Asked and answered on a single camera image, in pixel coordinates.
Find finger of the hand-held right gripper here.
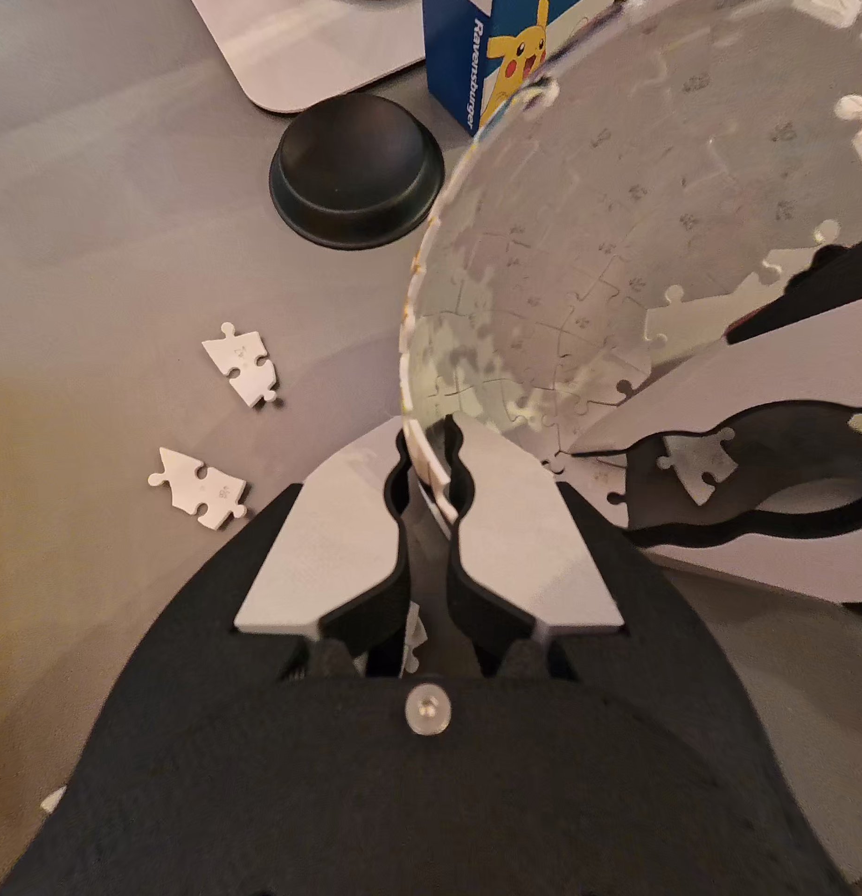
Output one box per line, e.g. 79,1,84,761
567,294,862,463
626,483,862,604

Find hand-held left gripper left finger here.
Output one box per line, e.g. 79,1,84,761
233,419,412,679

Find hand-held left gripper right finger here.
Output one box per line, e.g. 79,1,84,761
444,414,626,679

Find single white puzzle piece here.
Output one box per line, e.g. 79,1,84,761
657,427,738,506

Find puzzle pieces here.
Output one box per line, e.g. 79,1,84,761
39,322,429,814

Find partly built puzzle ball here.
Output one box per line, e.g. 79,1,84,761
399,0,862,541

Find black round ball stand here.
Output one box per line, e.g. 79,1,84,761
269,93,446,251

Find printed puzzle box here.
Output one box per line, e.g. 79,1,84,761
423,0,566,137

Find white document stand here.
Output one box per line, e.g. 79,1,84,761
192,0,432,113

